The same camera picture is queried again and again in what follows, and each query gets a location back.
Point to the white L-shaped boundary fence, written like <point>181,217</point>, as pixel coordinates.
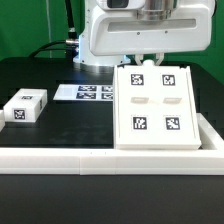
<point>209,160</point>

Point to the small white block left edge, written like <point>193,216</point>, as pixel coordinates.
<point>2,120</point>

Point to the white cabinet top block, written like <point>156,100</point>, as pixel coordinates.
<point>26,105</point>

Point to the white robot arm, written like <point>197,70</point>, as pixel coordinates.
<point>88,61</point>

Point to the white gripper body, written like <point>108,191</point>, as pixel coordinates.
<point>150,26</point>

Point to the white cabinet body box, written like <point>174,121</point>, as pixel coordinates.
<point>159,140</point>

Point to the white cabinet door panel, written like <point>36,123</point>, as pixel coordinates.
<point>175,101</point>
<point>133,103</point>

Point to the white marker base plate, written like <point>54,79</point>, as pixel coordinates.
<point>78,92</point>

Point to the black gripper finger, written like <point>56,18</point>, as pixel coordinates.
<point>159,58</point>
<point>138,59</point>

